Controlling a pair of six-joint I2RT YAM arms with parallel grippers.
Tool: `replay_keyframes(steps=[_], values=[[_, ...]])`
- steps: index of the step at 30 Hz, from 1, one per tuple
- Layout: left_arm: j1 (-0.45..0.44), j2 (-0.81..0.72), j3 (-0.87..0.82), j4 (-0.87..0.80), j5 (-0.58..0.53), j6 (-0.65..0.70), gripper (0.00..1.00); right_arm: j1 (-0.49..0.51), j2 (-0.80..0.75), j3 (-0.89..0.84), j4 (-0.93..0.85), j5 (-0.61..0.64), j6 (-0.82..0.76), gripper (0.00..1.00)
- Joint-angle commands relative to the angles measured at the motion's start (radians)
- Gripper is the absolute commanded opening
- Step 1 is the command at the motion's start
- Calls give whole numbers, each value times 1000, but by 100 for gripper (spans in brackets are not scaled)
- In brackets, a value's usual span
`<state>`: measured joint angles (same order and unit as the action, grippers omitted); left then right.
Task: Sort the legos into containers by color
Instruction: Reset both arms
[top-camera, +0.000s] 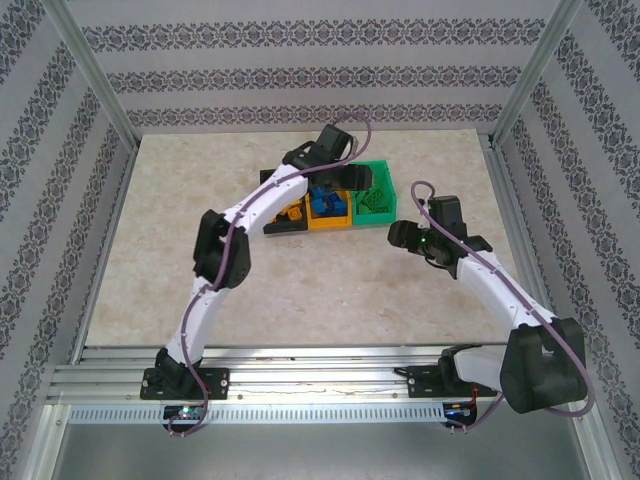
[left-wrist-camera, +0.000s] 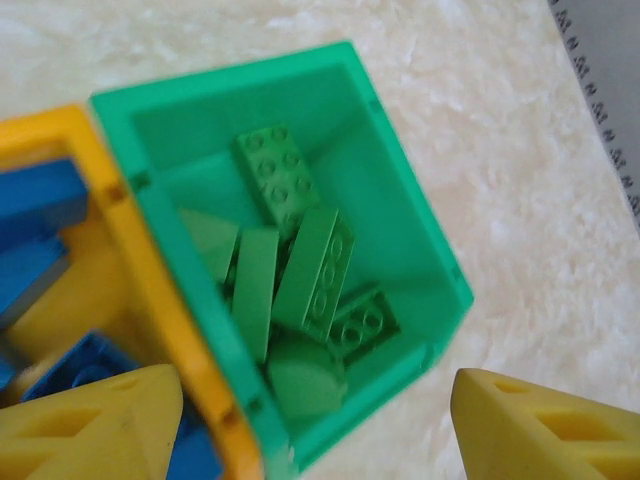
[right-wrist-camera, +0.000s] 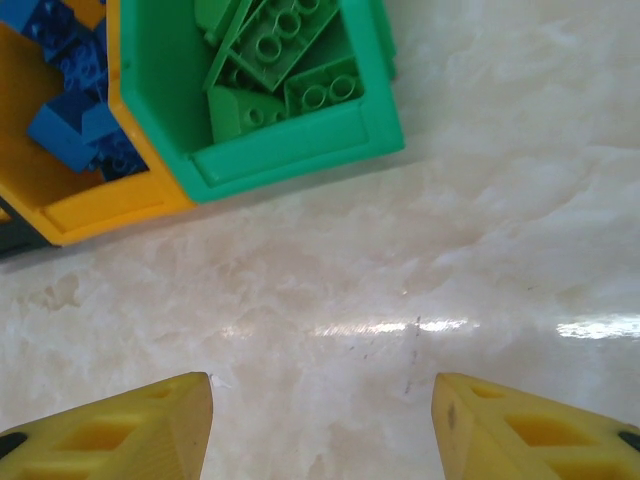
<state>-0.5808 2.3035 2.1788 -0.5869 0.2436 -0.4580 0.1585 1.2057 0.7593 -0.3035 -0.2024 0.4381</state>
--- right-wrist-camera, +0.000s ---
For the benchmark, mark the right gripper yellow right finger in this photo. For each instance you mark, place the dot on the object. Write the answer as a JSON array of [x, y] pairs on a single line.
[[480, 440]]

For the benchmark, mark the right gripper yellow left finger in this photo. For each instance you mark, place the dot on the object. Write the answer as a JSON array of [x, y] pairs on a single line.
[[165, 440]]

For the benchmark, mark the long green lego brick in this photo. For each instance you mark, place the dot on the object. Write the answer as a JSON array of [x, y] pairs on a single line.
[[215, 17], [280, 45]]

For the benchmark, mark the long blue lego brick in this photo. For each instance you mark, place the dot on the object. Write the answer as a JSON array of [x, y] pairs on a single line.
[[45, 12]]

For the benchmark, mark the yellow plastic bin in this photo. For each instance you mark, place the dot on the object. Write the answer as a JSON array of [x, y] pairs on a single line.
[[100, 210]]

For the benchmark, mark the black plastic bin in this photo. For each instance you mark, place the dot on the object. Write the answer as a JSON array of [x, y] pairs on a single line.
[[15, 235]]

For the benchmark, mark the green plastic bin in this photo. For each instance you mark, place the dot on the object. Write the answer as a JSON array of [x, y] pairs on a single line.
[[300, 145]]

